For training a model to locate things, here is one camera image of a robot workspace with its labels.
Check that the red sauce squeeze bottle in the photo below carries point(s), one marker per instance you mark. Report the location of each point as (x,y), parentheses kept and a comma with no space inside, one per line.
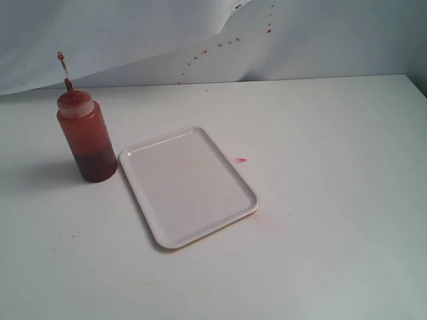
(84,128)

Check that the white rectangular tray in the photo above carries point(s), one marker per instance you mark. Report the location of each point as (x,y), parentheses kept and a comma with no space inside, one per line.
(185,186)

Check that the white paper backdrop sheet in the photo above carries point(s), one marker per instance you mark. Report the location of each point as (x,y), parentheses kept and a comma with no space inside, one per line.
(124,43)

